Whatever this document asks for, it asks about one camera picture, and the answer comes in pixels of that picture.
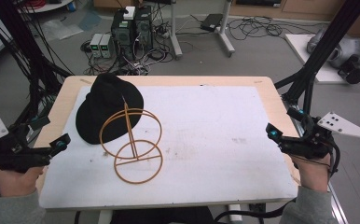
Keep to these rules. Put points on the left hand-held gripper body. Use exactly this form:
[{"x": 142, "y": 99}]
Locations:
[{"x": 16, "y": 155}]

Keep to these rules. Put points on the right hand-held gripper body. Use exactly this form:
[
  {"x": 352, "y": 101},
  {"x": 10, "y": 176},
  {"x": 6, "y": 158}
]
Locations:
[{"x": 311, "y": 143}]

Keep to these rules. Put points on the black brimmed hat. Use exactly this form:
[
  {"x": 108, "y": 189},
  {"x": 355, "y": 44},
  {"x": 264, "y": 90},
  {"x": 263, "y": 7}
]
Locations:
[{"x": 106, "y": 109}]

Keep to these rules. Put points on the person's left hand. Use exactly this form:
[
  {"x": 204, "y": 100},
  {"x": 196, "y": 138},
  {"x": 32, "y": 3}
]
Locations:
[{"x": 16, "y": 182}]

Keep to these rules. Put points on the person's right hand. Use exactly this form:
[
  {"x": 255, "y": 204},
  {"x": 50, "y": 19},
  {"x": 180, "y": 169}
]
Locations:
[{"x": 313, "y": 174}]

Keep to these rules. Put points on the white table mat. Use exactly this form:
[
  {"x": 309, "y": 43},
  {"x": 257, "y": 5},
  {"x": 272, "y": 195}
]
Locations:
[{"x": 215, "y": 140}]

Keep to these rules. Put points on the white floor board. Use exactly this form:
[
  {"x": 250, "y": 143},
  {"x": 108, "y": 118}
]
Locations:
[{"x": 299, "y": 49}]

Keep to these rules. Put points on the black device on board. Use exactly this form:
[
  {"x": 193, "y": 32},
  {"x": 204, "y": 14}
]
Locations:
[{"x": 355, "y": 72}]

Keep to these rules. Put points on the grey rounded shell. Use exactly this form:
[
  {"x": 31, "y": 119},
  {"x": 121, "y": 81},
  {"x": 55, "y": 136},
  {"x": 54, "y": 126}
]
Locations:
[{"x": 346, "y": 48}]

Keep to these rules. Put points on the white table leg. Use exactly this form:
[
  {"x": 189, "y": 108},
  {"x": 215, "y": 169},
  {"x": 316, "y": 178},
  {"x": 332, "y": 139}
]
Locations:
[{"x": 234, "y": 213}]

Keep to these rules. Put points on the grey power supply unit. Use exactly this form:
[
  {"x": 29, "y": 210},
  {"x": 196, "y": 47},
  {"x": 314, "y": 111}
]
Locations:
[
  {"x": 95, "y": 46},
  {"x": 106, "y": 46}
]

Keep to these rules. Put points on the clear plastic sheet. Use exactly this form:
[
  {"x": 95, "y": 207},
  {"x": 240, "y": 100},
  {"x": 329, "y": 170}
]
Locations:
[{"x": 61, "y": 29}]

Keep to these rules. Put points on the black flat box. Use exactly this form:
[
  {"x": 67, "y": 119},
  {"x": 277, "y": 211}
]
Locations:
[{"x": 211, "y": 22}]

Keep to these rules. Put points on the black computer tower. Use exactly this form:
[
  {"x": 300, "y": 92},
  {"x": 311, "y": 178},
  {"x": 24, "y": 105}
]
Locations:
[{"x": 131, "y": 31}]

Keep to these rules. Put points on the white desk frame legs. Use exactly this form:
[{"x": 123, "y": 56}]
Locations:
[{"x": 223, "y": 34}]

